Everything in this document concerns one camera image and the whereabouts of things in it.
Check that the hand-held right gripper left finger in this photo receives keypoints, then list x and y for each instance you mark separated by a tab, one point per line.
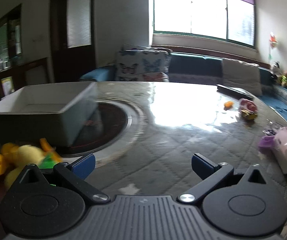
84	166

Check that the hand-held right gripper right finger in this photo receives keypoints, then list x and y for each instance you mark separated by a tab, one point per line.
202	166

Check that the green plastic toy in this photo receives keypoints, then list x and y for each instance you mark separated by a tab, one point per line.
47	162

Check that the yellow plush duck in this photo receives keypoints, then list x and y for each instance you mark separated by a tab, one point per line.
29	155

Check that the grey cardboard box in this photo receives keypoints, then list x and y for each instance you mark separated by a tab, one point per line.
46	120

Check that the yellow toy fruit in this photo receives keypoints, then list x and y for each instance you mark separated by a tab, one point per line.
9	151

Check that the orange toy carrot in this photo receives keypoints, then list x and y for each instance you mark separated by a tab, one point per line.
46	145

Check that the round black hotplate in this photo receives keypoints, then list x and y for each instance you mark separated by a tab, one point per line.
108	120

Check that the small orange toy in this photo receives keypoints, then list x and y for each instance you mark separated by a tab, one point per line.
229	105

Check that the purple plastic cup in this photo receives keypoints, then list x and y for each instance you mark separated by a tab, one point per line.
266	143

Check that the yellow toy car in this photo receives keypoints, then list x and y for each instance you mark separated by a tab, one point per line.
249	115

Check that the black remote control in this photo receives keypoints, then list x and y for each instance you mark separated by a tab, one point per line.
233	90

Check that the beige cushion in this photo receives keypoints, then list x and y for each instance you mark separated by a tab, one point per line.
242	76

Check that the blue sofa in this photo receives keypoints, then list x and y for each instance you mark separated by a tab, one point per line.
196	65

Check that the dark wooden cabinet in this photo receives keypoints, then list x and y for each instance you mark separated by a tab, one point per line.
33	65

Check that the dark wooden door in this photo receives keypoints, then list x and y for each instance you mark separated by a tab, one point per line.
58	55

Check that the butterfly print pillow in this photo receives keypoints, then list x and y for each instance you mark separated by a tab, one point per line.
141	66
143	47

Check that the green framed window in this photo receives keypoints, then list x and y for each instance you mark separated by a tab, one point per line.
203	10

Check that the paper wall decoration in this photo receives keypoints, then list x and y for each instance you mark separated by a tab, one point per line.
273	42

